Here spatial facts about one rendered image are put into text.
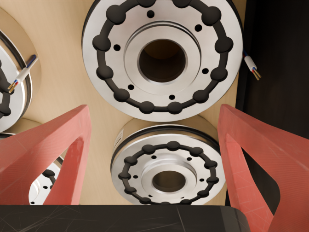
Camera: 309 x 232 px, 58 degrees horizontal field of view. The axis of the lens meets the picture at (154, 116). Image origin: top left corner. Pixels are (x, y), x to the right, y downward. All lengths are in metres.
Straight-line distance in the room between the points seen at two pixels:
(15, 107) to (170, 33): 0.12
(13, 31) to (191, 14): 0.12
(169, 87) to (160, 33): 0.04
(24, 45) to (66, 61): 0.03
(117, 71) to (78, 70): 0.05
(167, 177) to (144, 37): 0.15
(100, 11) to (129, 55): 0.03
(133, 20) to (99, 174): 0.18
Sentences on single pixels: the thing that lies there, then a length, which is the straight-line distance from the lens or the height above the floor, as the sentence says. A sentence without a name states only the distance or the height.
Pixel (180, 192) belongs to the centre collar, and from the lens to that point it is 0.26.
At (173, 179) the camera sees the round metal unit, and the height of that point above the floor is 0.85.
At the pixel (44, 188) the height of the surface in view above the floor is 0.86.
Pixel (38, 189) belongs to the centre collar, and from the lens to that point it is 0.28.
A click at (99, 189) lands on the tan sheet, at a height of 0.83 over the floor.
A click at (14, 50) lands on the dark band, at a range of 0.21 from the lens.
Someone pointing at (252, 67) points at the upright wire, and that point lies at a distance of 0.18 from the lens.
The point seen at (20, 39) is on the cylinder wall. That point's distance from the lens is 0.22.
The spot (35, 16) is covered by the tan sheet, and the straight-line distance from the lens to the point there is 0.22.
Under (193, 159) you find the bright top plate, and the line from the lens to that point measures 0.23.
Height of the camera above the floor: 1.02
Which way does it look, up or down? 53 degrees down
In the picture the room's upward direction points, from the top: 179 degrees counter-clockwise
